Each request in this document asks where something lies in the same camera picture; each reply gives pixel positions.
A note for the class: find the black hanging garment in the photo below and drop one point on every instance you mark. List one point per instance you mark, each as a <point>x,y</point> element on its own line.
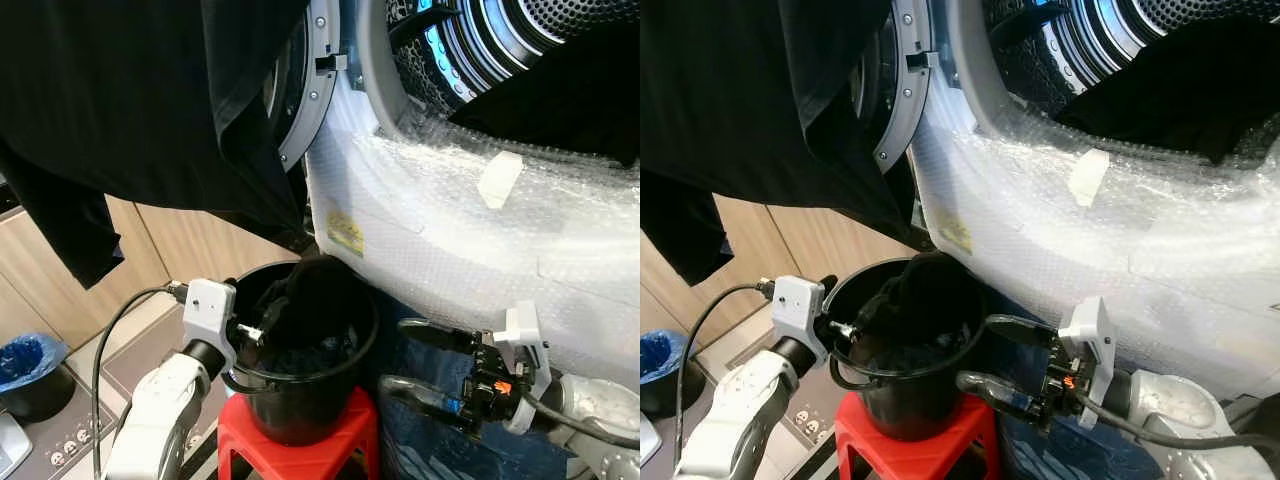
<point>120,90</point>
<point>750,90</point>

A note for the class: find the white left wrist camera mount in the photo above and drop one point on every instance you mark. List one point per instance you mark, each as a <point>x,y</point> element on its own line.
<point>795,300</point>
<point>208,310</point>

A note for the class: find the yellow warning label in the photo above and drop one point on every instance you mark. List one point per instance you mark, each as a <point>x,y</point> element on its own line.
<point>346,234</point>
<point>955,232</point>

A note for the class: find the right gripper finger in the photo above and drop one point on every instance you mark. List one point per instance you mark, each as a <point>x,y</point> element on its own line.
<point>440,338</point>
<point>425,398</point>
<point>1025,335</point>
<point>1000,395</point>

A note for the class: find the red plastic stool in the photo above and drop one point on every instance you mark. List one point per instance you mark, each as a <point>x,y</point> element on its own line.
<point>340,455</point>
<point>960,455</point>

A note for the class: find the black plastic bucket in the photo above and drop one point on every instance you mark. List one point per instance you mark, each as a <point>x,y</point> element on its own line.
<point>900,405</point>
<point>300,410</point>

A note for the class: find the grey washer door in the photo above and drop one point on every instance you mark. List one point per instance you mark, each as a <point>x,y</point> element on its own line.
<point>915,90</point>
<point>322,90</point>

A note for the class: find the white tape piece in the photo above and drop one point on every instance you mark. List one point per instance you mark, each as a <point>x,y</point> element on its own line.
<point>500,180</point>
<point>1088,178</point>

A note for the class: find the bubble-wrapped white washing machine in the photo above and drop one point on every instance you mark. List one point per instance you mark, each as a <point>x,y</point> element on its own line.
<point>1050,250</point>
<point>450,240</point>

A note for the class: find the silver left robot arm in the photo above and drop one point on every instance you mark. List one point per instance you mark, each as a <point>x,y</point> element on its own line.
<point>160,410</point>
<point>740,400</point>

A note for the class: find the black cloth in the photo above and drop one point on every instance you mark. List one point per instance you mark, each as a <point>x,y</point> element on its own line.
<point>320,300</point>
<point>925,295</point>

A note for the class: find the wooden cabinet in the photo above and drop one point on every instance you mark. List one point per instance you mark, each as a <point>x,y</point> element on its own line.
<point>180,250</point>
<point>790,240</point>

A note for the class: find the black garment in drum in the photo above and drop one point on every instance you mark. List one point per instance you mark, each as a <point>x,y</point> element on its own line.
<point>570,100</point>
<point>1190,100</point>

